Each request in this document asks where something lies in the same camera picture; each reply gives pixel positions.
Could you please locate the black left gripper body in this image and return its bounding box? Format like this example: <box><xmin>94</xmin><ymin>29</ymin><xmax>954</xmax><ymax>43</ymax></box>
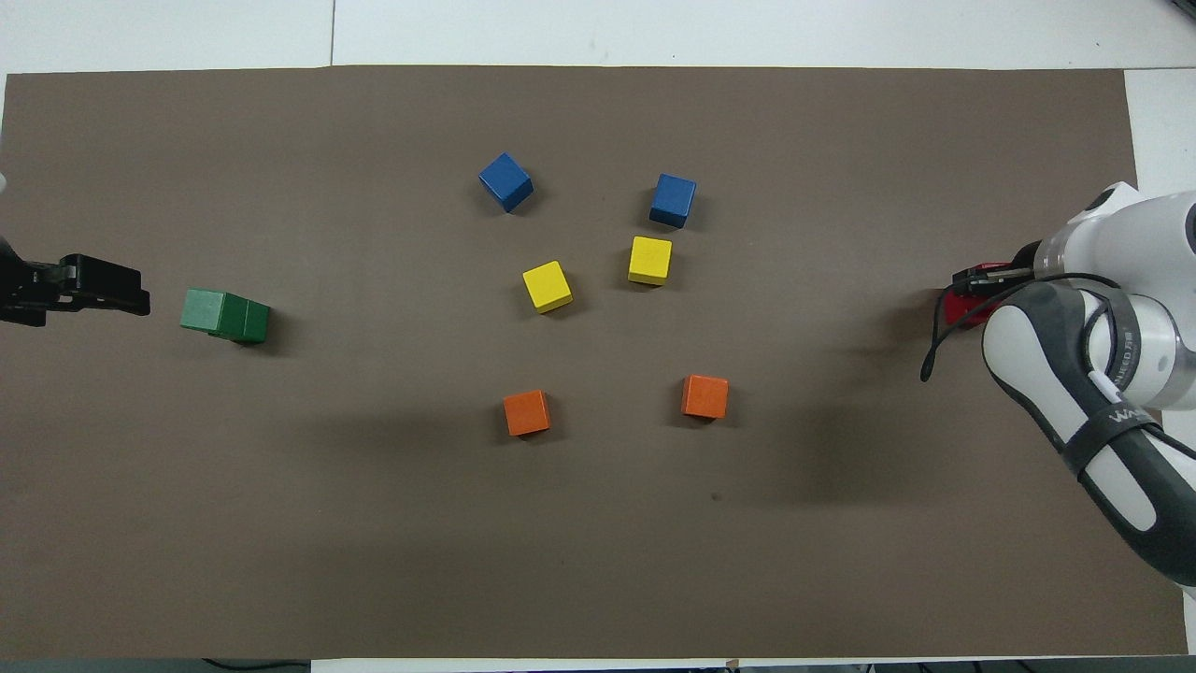
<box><xmin>0</xmin><ymin>236</ymin><xmax>64</xmax><ymax>328</ymax></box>

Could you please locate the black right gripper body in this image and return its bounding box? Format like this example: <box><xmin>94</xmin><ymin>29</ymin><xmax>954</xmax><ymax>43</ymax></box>
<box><xmin>995</xmin><ymin>241</ymin><xmax>1043</xmax><ymax>300</ymax></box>

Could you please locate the orange wooden cube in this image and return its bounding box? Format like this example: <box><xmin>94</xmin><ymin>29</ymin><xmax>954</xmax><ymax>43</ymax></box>
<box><xmin>681</xmin><ymin>374</ymin><xmax>730</xmax><ymax>421</ymax></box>
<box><xmin>503</xmin><ymin>389</ymin><xmax>552</xmax><ymax>437</ymax></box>

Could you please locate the blue wooden cube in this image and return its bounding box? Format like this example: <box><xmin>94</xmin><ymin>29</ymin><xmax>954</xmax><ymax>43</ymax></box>
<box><xmin>478</xmin><ymin>152</ymin><xmax>535</xmax><ymax>214</ymax></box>
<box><xmin>649</xmin><ymin>173</ymin><xmax>698</xmax><ymax>230</ymax></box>

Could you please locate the yellow wooden cube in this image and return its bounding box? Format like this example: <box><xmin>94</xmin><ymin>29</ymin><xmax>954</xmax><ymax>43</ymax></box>
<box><xmin>627</xmin><ymin>236</ymin><xmax>674</xmax><ymax>287</ymax></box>
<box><xmin>521</xmin><ymin>260</ymin><xmax>575</xmax><ymax>315</ymax></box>

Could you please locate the brown table mat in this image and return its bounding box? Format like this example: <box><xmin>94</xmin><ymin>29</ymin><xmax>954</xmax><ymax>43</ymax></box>
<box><xmin>0</xmin><ymin>65</ymin><xmax>1188</xmax><ymax>660</ymax></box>

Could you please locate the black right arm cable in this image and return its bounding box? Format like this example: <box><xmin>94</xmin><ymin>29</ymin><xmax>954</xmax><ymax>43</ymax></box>
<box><xmin>919</xmin><ymin>273</ymin><xmax>1122</xmax><ymax>384</ymax></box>

